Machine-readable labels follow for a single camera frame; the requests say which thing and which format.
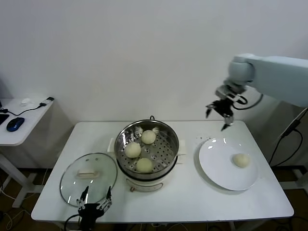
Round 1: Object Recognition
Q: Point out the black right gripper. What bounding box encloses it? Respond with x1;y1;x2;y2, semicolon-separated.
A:
205;100;234;132

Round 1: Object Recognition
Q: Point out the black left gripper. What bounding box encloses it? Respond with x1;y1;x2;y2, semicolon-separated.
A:
76;185;113;231

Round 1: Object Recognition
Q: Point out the round glass pot lid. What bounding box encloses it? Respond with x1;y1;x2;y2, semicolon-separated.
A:
59;152;118;207

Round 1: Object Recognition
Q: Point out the white steamed baozi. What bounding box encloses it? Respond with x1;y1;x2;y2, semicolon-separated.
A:
141;130;157;145
125;142;141;159
231;153;251;168
136;157;154;174

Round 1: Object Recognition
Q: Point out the stainless steel steamer basket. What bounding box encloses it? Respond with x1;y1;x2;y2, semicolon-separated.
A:
114;119;180;180

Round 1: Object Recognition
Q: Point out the white round plate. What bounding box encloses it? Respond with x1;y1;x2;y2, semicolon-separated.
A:
198;138;259;192

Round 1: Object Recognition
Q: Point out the white side desk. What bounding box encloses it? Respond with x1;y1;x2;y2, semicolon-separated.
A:
0;97;55;207

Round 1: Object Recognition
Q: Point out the blue computer mouse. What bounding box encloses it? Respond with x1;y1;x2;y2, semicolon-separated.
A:
6;116;26;132

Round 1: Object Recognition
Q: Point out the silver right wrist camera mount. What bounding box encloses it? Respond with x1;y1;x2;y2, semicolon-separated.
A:
215;84;248;102

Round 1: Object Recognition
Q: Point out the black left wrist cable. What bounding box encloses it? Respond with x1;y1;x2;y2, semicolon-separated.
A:
65;214;81;231

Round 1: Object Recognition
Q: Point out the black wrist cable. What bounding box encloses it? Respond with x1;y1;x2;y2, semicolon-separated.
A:
65;214;81;231
232;92;264;111

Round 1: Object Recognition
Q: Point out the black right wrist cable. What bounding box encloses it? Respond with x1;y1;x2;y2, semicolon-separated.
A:
232;92;264;111

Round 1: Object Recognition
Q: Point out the black power cable with plug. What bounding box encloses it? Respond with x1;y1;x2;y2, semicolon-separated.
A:
269;119;304;168

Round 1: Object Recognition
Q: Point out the black cable with adapter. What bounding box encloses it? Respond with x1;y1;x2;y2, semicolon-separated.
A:
0;96;54;116

